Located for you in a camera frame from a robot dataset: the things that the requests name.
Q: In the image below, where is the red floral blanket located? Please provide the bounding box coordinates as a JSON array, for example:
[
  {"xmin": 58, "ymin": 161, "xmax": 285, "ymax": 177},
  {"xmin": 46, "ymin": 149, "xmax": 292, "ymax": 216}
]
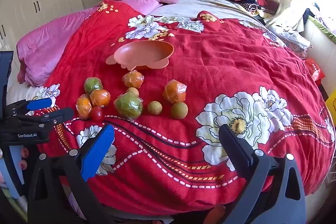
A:
[{"xmin": 37, "ymin": 0, "xmax": 336, "ymax": 214}]

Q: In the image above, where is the beige quilt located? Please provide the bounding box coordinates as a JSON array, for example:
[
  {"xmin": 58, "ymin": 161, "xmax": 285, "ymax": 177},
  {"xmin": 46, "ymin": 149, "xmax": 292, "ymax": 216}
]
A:
[{"xmin": 148, "ymin": 0, "xmax": 289, "ymax": 46}]

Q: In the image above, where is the green plastic-wrapped orange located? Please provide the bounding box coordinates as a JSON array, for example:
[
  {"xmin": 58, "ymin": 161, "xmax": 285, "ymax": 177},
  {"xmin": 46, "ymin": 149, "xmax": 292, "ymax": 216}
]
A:
[
  {"xmin": 113, "ymin": 92, "xmax": 144, "ymax": 121},
  {"xmin": 83, "ymin": 77, "xmax": 104, "ymax": 95}
]

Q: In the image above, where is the red bag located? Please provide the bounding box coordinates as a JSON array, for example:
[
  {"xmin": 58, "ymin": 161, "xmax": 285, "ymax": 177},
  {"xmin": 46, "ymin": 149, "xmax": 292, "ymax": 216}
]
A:
[{"xmin": 304, "ymin": 58, "xmax": 326, "ymax": 84}]

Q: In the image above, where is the white mattress sheet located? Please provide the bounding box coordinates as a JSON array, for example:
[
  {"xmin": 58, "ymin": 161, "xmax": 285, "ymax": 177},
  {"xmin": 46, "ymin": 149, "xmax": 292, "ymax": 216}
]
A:
[{"xmin": 7, "ymin": 77, "xmax": 40, "ymax": 111}]

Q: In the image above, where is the round brown fruit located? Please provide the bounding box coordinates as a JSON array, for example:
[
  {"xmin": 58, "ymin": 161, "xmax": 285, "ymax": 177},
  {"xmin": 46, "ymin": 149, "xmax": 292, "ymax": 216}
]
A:
[
  {"xmin": 147, "ymin": 101, "xmax": 163, "ymax": 116},
  {"xmin": 171, "ymin": 102, "xmax": 189, "ymax": 120},
  {"xmin": 125, "ymin": 87, "xmax": 139, "ymax": 98}
]

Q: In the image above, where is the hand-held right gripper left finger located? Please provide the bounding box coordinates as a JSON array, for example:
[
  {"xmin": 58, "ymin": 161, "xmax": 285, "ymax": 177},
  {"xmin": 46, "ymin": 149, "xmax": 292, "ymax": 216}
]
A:
[{"xmin": 28, "ymin": 124, "xmax": 116, "ymax": 224}]

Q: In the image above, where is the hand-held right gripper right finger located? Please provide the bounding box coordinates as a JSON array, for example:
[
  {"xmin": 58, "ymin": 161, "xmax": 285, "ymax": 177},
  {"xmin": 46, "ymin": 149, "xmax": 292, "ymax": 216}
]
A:
[{"xmin": 218, "ymin": 124, "xmax": 306, "ymax": 224}]

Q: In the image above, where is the pink plush blanket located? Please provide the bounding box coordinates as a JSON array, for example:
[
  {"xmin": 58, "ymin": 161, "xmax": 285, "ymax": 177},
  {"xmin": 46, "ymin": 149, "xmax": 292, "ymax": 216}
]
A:
[{"xmin": 16, "ymin": 0, "xmax": 181, "ymax": 87}]

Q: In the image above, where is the black clothing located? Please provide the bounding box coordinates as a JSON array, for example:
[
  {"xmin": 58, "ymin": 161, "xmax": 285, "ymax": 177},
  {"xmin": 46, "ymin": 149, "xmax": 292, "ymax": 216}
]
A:
[{"xmin": 303, "ymin": 7, "xmax": 317, "ymax": 30}]

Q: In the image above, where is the yellow bag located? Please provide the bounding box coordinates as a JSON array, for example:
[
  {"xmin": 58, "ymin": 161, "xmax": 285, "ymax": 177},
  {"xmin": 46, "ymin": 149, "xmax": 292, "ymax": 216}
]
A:
[{"xmin": 325, "ymin": 90, "xmax": 336, "ymax": 112}]

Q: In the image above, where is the orange plastic bowl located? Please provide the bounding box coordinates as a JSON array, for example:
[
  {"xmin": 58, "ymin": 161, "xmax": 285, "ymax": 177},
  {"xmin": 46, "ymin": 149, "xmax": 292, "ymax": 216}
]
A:
[{"xmin": 106, "ymin": 40, "xmax": 175, "ymax": 72}]

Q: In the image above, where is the white low cabinet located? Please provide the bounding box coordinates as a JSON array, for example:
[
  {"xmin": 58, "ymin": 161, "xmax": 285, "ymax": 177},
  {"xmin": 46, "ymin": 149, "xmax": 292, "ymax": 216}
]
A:
[{"xmin": 299, "ymin": 17, "xmax": 336, "ymax": 75}]

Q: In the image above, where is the green-edged cover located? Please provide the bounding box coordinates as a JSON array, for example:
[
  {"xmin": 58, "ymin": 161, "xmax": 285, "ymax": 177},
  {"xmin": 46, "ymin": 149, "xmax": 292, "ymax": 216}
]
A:
[{"xmin": 308, "ymin": 15, "xmax": 336, "ymax": 44}]

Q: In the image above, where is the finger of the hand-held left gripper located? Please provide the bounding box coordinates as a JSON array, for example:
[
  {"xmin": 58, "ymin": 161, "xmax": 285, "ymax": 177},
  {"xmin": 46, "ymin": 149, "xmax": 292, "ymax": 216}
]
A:
[
  {"xmin": 14, "ymin": 107, "xmax": 75, "ymax": 133},
  {"xmin": 7, "ymin": 97, "xmax": 53, "ymax": 117}
]

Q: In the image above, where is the person's left hand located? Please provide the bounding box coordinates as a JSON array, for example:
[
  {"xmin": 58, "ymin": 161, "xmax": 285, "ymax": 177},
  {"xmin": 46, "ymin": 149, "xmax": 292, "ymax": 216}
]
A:
[{"xmin": 18, "ymin": 147, "xmax": 30, "ymax": 170}]

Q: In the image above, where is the red tomato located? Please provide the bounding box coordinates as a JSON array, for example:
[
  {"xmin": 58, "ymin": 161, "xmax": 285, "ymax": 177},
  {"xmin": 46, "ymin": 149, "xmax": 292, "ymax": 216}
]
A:
[{"xmin": 90, "ymin": 106, "xmax": 105, "ymax": 122}]

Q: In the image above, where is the white crumpled cloth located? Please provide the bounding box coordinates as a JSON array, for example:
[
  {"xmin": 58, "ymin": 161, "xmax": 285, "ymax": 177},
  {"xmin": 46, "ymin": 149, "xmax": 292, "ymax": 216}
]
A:
[{"xmin": 264, "ymin": 22, "xmax": 311, "ymax": 49}]

